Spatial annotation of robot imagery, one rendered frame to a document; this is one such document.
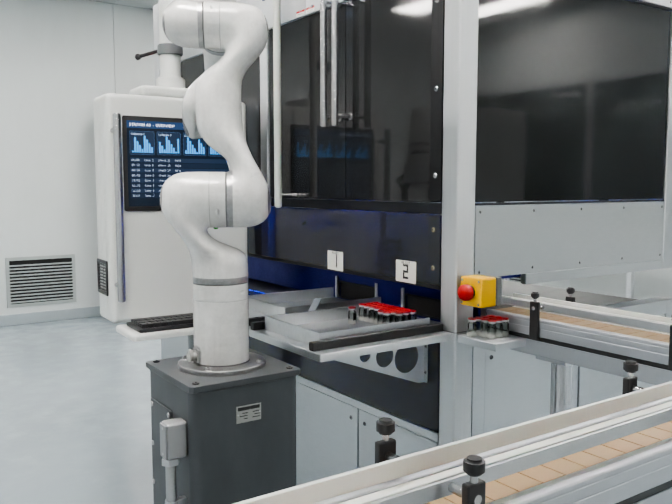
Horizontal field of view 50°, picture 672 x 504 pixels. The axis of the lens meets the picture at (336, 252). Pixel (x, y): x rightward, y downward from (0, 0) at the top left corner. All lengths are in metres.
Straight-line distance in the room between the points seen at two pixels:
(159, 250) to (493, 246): 1.14
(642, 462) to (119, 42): 6.76
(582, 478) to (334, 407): 1.54
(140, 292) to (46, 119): 4.70
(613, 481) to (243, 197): 0.92
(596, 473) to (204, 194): 0.96
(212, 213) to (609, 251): 1.27
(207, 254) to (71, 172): 5.60
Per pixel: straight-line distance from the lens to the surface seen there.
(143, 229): 2.45
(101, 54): 7.26
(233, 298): 1.53
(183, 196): 1.51
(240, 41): 1.61
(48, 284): 7.07
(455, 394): 1.88
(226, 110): 1.56
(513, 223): 1.95
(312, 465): 2.51
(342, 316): 2.00
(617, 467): 0.91
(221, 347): 1.54
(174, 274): 2.50
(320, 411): 2.41
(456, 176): 1.80
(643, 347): 1.64
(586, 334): 1.71
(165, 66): 2.58
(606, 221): 2.27
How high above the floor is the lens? 1.26
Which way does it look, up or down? 5 degrees down
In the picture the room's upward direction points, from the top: straight up
